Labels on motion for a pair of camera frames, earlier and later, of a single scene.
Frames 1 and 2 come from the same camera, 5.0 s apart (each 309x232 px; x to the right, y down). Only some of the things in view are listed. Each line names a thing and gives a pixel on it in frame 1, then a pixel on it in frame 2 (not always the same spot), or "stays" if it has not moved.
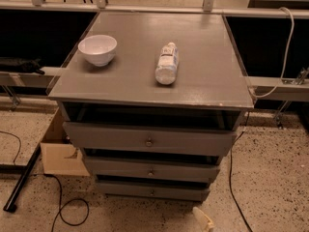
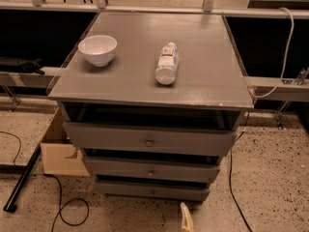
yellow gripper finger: [204, 221] → [186, 219]
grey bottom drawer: [155, 190] stays
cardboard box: [59, 156] stays
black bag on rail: [18, 65] stays
